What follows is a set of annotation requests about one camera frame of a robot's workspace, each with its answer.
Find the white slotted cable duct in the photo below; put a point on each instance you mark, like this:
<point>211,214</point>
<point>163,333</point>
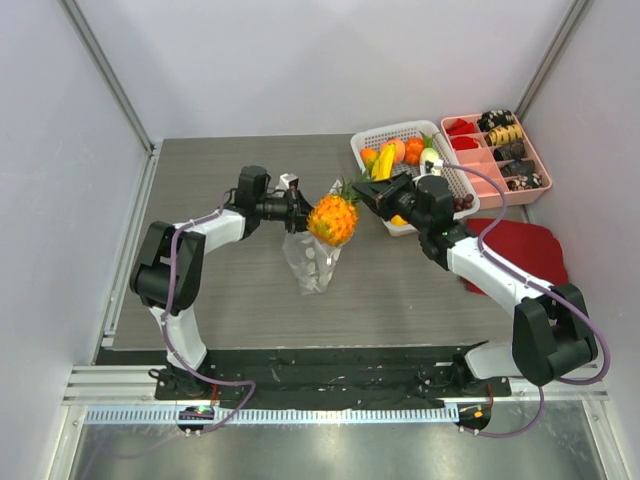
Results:
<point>184,415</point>

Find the yellow banana bunch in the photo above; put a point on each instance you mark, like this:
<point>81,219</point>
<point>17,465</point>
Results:
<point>382,168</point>

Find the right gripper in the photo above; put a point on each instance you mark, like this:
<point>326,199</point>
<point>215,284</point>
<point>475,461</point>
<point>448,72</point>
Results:
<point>386,194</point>

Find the clear spotted zip bag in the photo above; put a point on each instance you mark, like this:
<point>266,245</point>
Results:
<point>312,261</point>

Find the small orange fruit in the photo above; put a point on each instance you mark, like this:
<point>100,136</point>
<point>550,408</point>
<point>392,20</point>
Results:
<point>369,156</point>

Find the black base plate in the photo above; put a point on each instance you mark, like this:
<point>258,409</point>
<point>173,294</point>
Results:
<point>323,379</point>

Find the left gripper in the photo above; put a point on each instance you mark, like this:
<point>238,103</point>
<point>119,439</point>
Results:
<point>298,210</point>

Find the red folded cloth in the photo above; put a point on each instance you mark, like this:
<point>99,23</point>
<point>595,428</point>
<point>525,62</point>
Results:
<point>532,248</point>

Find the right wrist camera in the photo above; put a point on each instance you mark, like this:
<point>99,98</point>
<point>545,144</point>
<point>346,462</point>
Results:
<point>432,167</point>

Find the peach fruit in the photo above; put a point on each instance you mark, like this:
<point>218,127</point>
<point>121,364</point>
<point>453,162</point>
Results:
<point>399,149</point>

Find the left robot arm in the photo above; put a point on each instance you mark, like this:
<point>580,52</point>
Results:
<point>167,272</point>

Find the orange toy pineapple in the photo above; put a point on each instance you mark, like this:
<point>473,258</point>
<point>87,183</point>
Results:
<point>334,218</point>

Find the orange tangerine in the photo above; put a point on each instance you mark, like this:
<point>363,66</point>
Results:
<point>414,147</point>

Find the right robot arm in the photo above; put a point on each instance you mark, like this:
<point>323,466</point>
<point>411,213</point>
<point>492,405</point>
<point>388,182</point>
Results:
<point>551,336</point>

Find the yellow orange mango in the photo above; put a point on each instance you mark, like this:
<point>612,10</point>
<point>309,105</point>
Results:
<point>398,221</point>

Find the white radish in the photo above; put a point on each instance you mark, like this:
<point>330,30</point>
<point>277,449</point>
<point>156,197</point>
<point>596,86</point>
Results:
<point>429,153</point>

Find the purple grape bunch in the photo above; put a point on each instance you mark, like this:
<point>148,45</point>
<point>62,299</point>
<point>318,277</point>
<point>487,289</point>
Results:
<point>463,203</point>

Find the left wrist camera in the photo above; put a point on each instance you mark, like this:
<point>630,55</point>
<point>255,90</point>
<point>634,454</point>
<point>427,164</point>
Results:
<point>288,181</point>

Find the pink divided tray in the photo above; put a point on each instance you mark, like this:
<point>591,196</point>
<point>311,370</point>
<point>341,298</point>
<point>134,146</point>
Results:
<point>495,144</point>

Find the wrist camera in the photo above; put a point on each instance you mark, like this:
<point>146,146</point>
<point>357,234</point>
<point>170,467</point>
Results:
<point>432,167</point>
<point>288,181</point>

